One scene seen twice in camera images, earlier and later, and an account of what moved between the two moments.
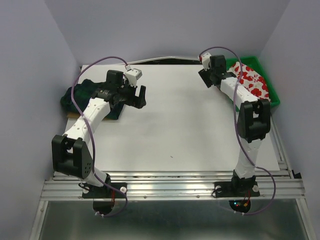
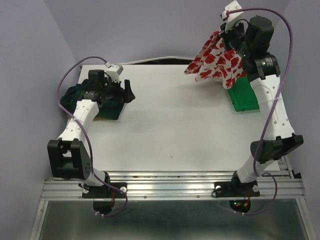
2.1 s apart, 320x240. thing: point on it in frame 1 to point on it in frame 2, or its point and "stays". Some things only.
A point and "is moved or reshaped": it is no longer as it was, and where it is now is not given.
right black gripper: x=205 y=75 to x=238 y=26
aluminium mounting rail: x=174 y=184 stays
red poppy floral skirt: x=251 y=80 is moved or reshaped
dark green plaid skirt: x=84 y=90 stays
